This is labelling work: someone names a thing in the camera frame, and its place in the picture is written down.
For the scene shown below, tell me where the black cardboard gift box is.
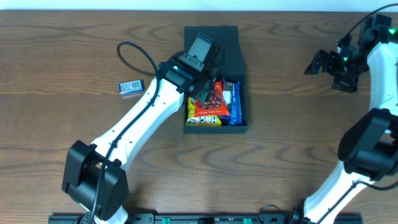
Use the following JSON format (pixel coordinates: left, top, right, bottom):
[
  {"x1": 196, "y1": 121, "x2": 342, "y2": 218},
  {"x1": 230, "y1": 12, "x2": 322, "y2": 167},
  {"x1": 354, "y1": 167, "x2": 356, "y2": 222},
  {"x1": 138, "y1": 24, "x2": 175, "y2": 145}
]
[{"x1": 183, "y1": 26, "x2": 249, "y2": 134}]

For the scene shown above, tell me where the red Hacks candy bag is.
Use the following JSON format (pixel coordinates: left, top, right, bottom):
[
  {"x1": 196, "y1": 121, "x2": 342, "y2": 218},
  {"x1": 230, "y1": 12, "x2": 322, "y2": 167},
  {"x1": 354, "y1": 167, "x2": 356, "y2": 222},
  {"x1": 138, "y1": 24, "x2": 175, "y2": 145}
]
[{"x1": 194, "y1": 80, "x2": 230, "y2": 117}]

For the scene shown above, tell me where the yellow Hacks candy bag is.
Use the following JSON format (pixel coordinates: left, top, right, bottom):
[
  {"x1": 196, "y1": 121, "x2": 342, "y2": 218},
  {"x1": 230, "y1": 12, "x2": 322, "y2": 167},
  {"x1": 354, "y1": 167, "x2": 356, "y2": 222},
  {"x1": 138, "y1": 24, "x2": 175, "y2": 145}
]
[{"x1": 185, "y1": 97, "x2": 221, "y2": 127}]

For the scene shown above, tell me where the blue Oreo cookie pack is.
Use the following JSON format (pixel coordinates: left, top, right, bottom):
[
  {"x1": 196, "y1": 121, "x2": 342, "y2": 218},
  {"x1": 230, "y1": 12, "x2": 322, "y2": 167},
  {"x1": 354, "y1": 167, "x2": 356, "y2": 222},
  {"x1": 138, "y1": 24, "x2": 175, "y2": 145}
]
[{"x1": 229, "y1": 82, "x2": 243, "y2": 126}]

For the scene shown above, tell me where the small blue candy bar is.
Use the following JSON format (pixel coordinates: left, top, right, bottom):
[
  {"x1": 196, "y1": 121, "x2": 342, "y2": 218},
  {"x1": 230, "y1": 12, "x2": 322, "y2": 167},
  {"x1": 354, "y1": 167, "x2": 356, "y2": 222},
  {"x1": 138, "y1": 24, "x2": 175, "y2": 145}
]
[{"x1": 119, "y1": 80, "x2": 144, "y2": 95}]

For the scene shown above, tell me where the purple chocolate bar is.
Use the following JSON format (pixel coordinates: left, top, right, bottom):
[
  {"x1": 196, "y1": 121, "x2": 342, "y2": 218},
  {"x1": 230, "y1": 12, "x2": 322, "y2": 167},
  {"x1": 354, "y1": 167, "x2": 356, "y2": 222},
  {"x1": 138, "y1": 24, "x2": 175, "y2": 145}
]
[{"x1": 220, "y1": 79, "x2": 233, "y2": 126}]

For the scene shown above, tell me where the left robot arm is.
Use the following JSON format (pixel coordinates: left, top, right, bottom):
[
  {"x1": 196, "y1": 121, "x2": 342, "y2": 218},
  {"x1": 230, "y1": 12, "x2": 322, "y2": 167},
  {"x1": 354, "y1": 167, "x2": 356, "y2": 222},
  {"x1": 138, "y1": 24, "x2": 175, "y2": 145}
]
[{"x1": 62, "y1": 34, "x2": 221, "y2": 223}]

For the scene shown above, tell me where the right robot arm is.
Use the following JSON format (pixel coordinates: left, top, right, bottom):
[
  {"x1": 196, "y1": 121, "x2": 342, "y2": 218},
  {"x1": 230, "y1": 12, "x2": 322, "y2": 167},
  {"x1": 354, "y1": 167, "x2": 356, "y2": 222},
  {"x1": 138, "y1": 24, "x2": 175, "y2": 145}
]
[{"x1": 292, "y1": 12, "x2": 397, "y2": 223}]

